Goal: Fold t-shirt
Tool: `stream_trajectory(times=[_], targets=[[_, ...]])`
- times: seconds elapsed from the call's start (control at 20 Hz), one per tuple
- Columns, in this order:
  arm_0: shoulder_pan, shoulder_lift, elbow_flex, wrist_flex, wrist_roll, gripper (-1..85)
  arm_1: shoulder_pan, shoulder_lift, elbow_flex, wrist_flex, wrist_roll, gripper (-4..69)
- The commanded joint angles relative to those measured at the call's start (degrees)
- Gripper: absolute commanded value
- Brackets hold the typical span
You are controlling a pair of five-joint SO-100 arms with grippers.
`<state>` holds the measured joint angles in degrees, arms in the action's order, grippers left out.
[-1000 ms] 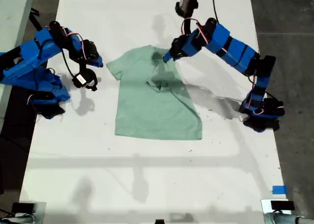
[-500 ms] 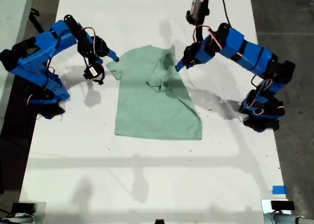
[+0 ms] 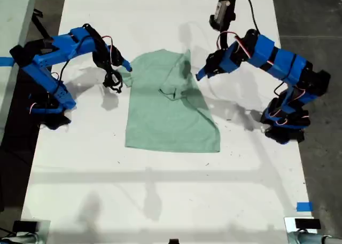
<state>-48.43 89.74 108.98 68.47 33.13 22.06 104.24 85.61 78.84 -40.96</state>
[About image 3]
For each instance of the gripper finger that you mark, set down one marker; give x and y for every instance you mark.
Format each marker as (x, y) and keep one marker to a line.
(127, 65)
(203, 73)

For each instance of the pale green t-shirt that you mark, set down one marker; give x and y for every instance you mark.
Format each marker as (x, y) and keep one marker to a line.
(165, 116)

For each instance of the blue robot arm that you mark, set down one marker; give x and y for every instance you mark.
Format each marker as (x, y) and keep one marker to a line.
(280, 59)
(45, 75)

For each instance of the pale side table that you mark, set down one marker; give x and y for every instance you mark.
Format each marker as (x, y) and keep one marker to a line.
(12, 27)

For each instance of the blue tape strip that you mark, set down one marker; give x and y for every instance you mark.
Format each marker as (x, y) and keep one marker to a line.
(304, 206)
(6, 61)

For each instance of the shiny metal plate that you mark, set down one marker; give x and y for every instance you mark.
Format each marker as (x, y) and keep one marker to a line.
(44, 233)
(290, 225)

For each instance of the small black box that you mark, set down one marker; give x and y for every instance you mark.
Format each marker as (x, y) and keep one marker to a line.
(25, 226)
(307, 223)

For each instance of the grey metal tube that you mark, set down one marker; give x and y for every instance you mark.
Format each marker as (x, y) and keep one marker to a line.
(310, 238)
(24, 239)

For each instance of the black camera box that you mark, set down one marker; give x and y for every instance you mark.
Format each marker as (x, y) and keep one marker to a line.
(223, 11)
(113, 79)

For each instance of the black camera stalk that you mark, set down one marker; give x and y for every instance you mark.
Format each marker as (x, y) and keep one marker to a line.
(117, 89)

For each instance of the black bracket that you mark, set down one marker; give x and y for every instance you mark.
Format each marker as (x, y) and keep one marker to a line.
(40, 25)

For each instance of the small black mount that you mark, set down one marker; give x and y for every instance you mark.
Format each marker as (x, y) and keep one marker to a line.
(174, 241)

